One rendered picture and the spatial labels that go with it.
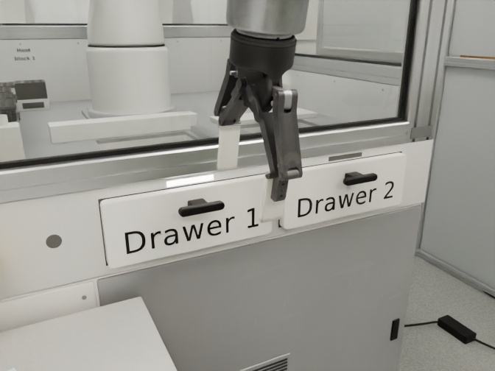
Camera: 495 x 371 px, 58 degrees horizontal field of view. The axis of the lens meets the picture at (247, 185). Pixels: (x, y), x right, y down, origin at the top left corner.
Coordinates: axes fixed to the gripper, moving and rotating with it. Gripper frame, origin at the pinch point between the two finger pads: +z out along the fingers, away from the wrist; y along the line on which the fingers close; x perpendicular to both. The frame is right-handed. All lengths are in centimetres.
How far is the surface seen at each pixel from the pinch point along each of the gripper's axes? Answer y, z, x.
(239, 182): 11.6, 7.0, -4.9
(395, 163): 11.3, 8.4, -40.0
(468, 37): 92, 3, -155
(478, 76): 81, 18, -155
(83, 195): 13.6, 6.1, 19.7
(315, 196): 10.5, 12.0, -20.6
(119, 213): 11.2, 8.8, 15.1
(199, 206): 7.9, 7.7, 3.5
